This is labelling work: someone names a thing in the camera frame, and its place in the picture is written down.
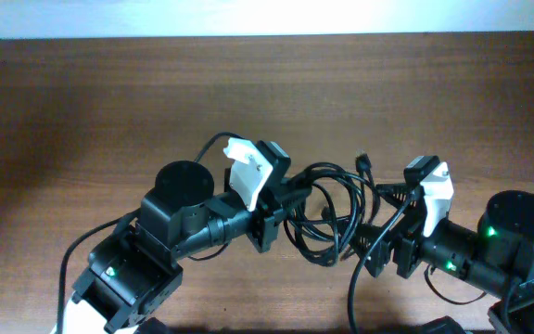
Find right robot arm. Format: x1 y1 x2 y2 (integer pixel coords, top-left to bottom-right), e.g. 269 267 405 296
350 184 534 333

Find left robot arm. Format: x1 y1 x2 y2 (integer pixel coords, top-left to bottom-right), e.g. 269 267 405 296
54 161 312 333

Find black usb cables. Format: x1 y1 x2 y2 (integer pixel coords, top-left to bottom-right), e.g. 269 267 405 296
283 148 382 268

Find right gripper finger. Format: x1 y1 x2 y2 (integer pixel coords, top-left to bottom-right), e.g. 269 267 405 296
375 183 420 209
348 225 394 277

